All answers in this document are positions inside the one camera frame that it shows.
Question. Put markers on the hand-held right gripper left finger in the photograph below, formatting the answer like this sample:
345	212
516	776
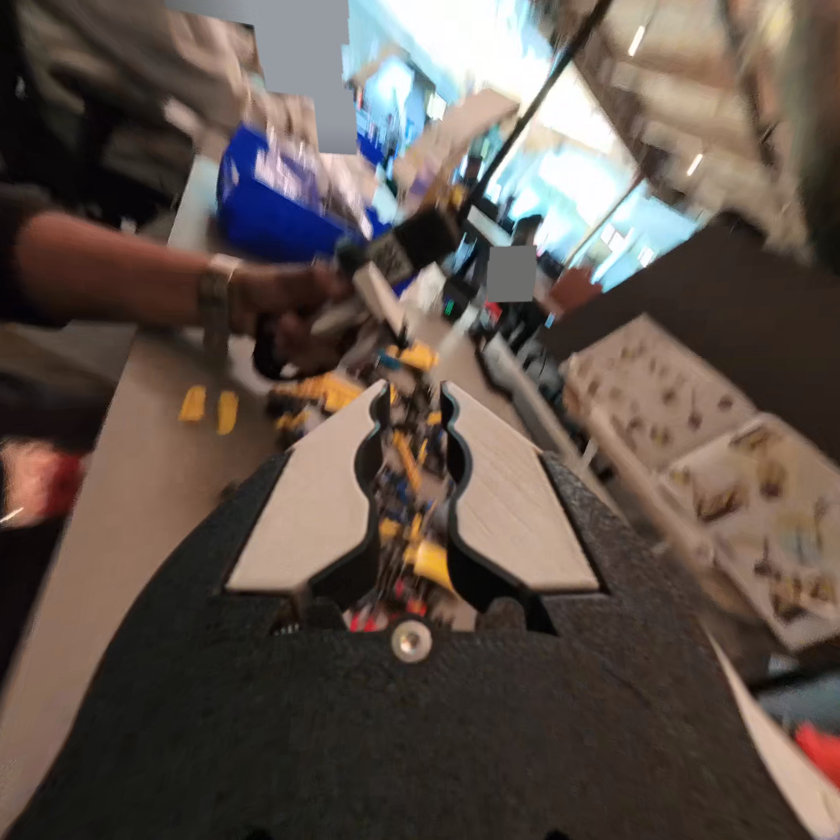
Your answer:
308	512

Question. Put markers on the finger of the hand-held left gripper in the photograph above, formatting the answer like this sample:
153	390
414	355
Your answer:
380	302

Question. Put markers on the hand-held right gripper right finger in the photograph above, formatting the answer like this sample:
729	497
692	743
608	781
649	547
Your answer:
518	512

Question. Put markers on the yellow black toy assembly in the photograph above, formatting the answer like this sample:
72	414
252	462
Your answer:
321	394

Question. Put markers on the pile of small toy parts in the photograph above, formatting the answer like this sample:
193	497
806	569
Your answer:
407	459

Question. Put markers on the person's left forearm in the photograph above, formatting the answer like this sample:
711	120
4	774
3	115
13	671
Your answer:
111	269

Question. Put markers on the person's left hand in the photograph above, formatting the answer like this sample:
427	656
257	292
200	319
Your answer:
275	295

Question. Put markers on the yellow curved panel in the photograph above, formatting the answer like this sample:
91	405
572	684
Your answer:
227	412
193	403

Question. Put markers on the blue plastic bin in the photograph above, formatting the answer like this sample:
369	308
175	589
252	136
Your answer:
275	210

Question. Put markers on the wristwatch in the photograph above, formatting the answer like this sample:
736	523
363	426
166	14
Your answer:
216	289

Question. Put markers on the toy instruction booklet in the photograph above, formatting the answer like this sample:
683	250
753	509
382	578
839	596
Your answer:
695	446

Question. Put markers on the red object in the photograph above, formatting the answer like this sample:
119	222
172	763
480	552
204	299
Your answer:
46	482

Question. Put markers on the white book stand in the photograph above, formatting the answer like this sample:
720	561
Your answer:
761	741

